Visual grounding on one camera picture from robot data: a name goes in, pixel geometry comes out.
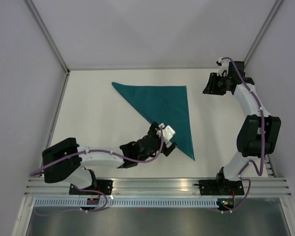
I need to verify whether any teal cloth napkin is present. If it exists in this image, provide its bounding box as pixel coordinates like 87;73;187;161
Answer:
112;82;195;160

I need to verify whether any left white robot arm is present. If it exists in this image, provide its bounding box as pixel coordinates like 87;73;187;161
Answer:
41;122;177;195

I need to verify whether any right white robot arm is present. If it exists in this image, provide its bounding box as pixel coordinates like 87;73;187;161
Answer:
199;57;281;196

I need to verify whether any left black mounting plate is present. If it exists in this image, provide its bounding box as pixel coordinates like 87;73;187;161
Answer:
69;179;113;196

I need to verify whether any black mounting plate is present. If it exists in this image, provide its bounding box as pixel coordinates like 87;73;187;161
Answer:
69;179;113;196
195;179;245;196

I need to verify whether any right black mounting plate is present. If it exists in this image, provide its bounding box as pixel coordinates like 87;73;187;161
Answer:
195;179;245;196

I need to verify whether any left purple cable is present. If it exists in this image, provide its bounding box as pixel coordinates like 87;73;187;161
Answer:
29;126;164;217

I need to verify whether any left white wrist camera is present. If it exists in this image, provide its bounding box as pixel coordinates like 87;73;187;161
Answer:
156;123;176;145

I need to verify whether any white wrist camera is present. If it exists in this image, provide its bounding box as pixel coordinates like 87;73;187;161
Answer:
216;58;229;77
156;123;176;145

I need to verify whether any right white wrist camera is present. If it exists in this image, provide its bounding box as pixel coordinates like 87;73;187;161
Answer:
216;58;229;77

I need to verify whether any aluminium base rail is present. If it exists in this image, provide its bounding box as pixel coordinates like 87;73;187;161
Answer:
23;177;292;198

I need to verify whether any right aluminium frame post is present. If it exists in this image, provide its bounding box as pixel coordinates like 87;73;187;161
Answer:
244;0;285;67

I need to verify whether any aluminium frame post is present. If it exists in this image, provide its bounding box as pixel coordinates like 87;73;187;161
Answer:
24;0;71;74
244;0;285;67

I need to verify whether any white slotted cable duct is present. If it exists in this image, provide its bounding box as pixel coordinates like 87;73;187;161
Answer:
34;197;218;208

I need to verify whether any left aluminium frame post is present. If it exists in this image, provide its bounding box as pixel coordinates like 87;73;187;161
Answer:
24;0;71;74

